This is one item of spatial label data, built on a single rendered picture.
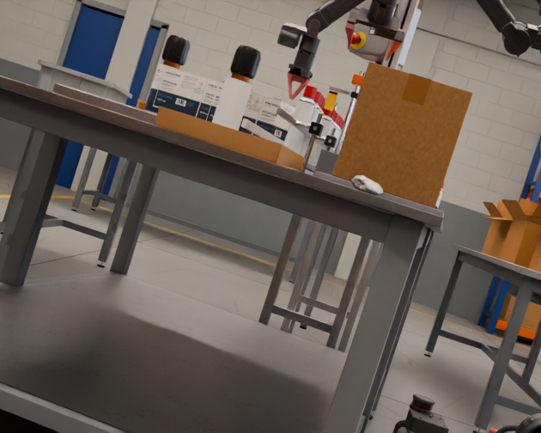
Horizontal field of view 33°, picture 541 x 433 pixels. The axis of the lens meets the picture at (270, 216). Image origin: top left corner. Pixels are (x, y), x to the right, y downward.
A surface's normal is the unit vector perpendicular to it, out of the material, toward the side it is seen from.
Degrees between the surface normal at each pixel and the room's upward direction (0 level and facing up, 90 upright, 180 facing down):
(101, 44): 90
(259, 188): 90
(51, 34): 90
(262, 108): 90
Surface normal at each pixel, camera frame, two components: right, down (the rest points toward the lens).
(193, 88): -0.29, -0.06
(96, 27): -0.07, 0.02
